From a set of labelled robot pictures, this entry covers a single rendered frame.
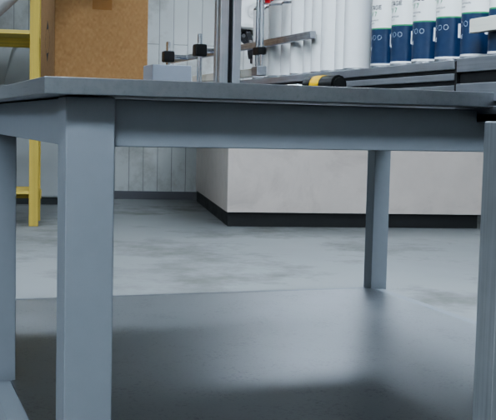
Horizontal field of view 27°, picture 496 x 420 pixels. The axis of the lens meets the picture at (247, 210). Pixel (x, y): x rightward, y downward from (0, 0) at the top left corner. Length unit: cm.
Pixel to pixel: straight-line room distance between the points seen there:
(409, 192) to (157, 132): 687
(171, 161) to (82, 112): 918
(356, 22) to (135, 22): 94
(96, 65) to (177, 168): 775
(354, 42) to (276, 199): 599
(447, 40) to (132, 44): 128
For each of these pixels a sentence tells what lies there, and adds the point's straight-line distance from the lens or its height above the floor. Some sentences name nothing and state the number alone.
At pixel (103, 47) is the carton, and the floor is 96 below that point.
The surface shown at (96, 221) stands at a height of 66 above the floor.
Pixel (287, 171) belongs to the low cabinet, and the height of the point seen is 42.
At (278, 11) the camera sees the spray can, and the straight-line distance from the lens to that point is 230.
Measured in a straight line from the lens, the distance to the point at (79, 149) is 127.
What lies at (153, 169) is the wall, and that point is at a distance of 1043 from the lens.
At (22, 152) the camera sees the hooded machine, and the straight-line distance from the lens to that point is 961.
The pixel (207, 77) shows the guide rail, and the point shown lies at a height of 90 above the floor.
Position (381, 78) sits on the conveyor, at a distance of 174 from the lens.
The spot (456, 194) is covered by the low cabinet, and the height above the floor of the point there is 27.
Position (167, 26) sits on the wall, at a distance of 1047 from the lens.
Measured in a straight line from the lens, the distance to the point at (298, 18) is 217.
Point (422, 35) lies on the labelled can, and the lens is 170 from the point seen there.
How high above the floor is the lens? 78
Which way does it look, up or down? 5 degrees down
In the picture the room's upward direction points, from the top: 1 degrees clockwise
